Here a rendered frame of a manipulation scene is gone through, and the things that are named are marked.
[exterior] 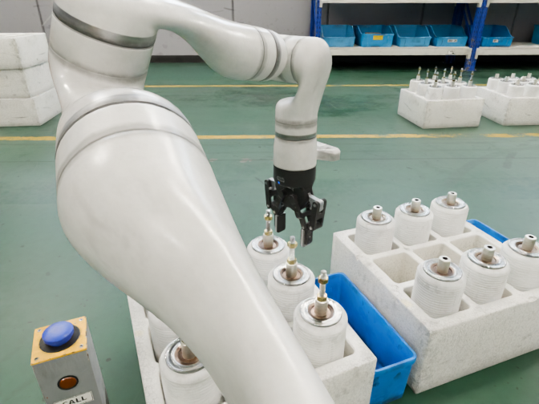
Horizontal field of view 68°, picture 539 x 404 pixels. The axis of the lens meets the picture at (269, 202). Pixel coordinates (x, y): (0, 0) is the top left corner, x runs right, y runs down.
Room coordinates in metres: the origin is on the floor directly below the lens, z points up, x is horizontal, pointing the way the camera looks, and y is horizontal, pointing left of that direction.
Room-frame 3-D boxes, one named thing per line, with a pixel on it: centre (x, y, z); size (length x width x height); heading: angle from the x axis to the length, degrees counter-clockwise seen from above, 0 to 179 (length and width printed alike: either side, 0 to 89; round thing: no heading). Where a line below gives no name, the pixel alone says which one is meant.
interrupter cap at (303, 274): (0.65, -0.04, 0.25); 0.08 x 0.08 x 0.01
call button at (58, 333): (0.42, 0.30, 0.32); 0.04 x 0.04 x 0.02
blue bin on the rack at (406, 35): (5.10, -1.65, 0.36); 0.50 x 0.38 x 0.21; 2
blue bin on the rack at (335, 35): (5.10, -0.79, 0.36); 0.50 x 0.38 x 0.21; 2
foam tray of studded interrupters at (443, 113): (2.72, -1.15, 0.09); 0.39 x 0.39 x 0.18; 8
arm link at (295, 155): (0.66, -0.06, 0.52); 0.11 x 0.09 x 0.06; 132
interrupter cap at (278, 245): (0.76, 0.00, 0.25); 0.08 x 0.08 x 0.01
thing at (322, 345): (0.54, -0.09, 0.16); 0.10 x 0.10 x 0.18
